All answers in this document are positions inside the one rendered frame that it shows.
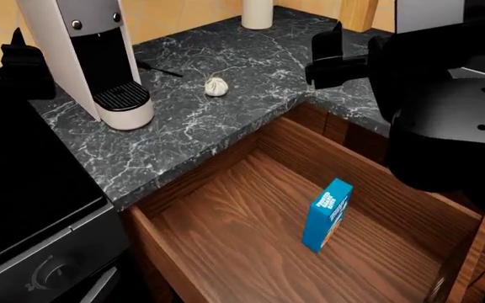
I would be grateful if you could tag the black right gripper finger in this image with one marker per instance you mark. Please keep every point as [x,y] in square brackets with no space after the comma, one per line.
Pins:
[328,45]
[335,72]

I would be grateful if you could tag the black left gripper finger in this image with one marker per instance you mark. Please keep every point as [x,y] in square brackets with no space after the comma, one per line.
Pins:
[17,38]

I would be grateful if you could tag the brown wooden drawer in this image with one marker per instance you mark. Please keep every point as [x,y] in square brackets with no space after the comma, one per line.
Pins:
[246,246]

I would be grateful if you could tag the white appliance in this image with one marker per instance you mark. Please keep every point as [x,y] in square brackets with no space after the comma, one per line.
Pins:
[436,14]

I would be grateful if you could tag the light wooden block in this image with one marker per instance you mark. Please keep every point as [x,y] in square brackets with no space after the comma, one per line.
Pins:
[358,14]

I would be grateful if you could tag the white capsule coffee machine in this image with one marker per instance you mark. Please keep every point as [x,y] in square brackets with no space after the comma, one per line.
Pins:
[82,47]

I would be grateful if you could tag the white cylindrical canister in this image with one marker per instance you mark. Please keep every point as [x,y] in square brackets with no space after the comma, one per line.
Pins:
[257,14]

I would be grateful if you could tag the white garlic bulb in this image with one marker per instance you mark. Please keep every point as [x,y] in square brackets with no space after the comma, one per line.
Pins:
[216,86]

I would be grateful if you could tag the thin black utensil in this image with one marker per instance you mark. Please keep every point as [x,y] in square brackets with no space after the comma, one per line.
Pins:
[160,69]

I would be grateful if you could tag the black stove with grey front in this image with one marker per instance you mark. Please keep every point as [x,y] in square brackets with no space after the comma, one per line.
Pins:
[36,205]

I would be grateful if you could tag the blue snack box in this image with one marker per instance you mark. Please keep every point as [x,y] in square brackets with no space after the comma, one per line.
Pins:
[326,217]

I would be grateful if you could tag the dark stove knob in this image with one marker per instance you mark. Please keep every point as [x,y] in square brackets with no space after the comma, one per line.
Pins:
[52,272]

